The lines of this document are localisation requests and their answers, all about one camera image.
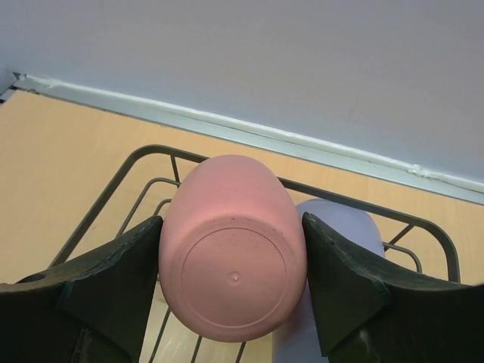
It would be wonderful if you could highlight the purple plastic cup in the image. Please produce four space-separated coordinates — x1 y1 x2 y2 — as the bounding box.
271 198 387 363

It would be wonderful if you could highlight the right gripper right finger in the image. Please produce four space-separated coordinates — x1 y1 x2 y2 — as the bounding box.
302 213 483 362

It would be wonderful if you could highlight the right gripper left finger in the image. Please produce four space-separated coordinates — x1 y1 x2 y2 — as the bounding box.
1 216 163 362

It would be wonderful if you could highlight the black wire dish rack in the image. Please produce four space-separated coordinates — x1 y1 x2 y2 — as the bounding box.
48 144 461 363

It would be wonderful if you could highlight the pink plastic cup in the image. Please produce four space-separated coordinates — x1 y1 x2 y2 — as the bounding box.
159 155 307 343

